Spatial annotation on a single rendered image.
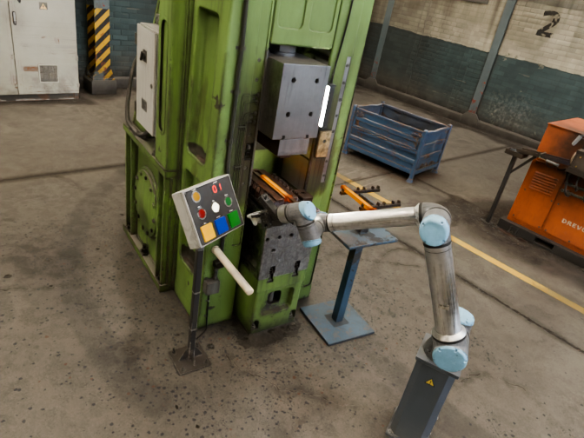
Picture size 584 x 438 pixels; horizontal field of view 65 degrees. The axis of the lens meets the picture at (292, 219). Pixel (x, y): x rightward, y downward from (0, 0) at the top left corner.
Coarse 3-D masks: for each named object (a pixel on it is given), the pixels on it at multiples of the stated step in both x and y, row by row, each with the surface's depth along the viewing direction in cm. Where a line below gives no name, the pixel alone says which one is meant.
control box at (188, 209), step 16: (224, 176) 234; (176, 192) 216; (192, 192) 215; (208, 192) 224; (224, 192) 233; (176, 208) 216; (192, 208) 214; (208, 208) 223; (224, 208) 232; (192, 224) 214; (240, 224) 240; (192, 240) 218
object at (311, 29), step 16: (288, 0) 228; (304, 0) 233; (320, 0) 238; (336, 0) 243; (288, 16) 232; (304, 16) 236; (320, 16) 242; (336, 16) 246; (272, 32) 231; (288, 32) 235; (304, 32) 241; (320, 32) 246; (320, 48) 251
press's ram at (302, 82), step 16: (272, 64) 235; (288, 64) 228; (304, 64) 234; (320, 64) 241; (272, 80) 237; (288, 80) 233; (304, 80) 238; (320, 80) 244; (272, 96) 239; (288, 96) 237; (304, 96) 243; (320, 96) 249; (272, 112) 241; (288, 112) 243; (304, 112) 248; (320, 112) 254; (272, 128) 243; (288, 128) 247; (304, 128) 253
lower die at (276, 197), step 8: (256, 176) 293; (272, 176) 297; (264, 184) 284; (280, 184) 288; (256, 192) 277; (264, 192) 277; (272, 192) 276; (288, 192) 280; (272, 200) 269; (280, 200) 269; (296, 200) 277
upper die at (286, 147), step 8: (264, 136) 261; (264, 144) 262; (272, 144) 255; (280, 144) 250; (288, 144) 253; (296, 144) 256; (304, 144) 259; (280, 152) 252; (288, 152) 255; (296, 152) 259; (304, 152) 262
